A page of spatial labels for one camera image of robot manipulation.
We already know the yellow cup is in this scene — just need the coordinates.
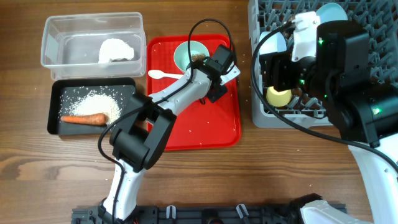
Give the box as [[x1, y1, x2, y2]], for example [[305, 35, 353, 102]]
[[266, 86, 292, 107]]

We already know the light blue bowl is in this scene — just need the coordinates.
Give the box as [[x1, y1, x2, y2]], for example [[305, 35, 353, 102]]
[[259, 32, 287, 55]]

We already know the brown food scrap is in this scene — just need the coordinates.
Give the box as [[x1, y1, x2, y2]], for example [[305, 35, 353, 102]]
[[192, 53, 206, 62]]

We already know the green bowl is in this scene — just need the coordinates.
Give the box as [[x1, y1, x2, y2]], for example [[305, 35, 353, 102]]
[[174, 40, 210, 73]]

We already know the white plastic spoon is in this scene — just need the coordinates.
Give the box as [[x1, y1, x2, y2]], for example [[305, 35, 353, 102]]
[[148, 70, 183, 80]]

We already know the light blue plate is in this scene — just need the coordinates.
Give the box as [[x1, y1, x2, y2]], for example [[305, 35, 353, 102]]
[[316, 2, 348, 24]]

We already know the white napkin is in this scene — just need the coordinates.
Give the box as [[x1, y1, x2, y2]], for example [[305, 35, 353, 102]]
[[98, 39, 135, 63]]

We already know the white rice pile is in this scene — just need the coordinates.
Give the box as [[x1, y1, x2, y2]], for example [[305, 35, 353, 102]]
[[58, 87, 124, 124]]

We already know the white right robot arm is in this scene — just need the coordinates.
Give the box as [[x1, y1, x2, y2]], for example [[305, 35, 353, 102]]
[[251, 12, 397, 223]]

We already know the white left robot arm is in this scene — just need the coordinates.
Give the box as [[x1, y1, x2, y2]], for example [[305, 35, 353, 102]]
[[97, 40, 239, 223]]

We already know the orange carrot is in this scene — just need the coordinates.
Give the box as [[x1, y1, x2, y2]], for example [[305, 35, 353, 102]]
[[61, 113, 108, 126]]

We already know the black tray bin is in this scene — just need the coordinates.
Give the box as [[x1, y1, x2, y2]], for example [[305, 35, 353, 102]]
[[47, 78, 136, 136]]

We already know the clear plastic bin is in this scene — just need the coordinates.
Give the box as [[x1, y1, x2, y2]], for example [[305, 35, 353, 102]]
[[40, 12, 146, 80]]

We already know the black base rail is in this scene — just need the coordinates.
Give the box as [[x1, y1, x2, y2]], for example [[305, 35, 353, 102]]
[[70, 203, 348, 224]]

